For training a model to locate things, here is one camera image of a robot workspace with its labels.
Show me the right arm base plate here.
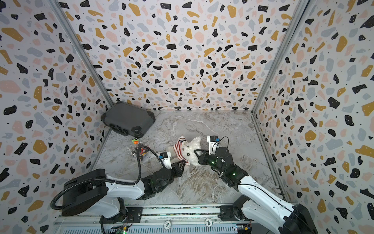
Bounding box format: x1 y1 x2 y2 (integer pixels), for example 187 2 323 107
218 195 260 222

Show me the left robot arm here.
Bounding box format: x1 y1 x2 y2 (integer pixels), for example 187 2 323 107
51 160 186 219

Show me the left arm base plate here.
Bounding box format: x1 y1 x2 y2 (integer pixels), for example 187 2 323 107
99 207 143 224

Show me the white teddy bear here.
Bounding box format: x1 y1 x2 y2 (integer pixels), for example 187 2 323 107
166 136 201 166

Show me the black corrugated cable hose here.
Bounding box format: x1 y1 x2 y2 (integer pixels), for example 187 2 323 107
50 145 163 211

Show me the clear bag of small toys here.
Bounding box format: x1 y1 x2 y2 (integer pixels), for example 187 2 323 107
131 138 149 161

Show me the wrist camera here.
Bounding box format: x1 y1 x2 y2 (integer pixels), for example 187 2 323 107
159 152 172 169
206 136 220 155

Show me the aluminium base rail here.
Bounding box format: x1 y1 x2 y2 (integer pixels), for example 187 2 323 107
51 204 273 234

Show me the red white striped sweater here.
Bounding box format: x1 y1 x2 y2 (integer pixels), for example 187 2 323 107
173 136 190 165

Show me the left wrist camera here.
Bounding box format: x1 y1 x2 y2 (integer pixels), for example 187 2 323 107
159 152 172 169

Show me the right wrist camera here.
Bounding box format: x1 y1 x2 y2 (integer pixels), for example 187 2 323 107
206 136 220 155

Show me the dark grey hard case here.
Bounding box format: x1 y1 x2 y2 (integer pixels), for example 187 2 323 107
101 101 156 138

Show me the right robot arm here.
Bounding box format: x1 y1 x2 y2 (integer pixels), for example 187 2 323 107
194 147 317 234

